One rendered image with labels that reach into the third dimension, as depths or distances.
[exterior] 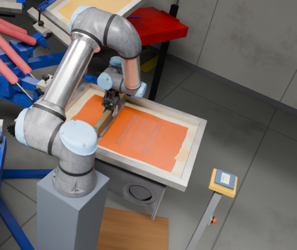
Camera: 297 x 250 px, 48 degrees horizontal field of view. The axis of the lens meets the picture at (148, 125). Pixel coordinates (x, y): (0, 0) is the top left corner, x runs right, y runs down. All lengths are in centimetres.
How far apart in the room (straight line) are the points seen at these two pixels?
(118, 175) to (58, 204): 64
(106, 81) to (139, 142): 42
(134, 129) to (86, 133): 83
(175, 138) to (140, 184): 33
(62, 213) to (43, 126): 31
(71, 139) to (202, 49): 377
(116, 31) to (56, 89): 28
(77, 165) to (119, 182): 77
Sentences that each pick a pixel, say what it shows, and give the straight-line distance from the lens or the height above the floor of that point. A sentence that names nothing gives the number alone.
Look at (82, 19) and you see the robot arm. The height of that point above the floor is 165.
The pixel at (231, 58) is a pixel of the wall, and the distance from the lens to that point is 456.
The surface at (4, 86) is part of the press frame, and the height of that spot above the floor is 100.
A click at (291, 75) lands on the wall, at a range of 448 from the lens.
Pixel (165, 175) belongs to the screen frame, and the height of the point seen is 99.
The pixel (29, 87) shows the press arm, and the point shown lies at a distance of 198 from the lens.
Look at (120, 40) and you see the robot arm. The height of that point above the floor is 162.
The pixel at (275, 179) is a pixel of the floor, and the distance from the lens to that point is 349.
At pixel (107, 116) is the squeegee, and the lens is 175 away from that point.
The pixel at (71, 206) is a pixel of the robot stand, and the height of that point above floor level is 120.
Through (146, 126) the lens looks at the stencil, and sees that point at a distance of 189.
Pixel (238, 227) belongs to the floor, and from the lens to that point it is 289.
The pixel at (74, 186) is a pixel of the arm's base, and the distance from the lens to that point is 113.
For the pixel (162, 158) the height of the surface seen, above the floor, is 95.
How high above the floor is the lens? 211
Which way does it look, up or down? 37 degrees down
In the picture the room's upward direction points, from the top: 15 degrees clockwise
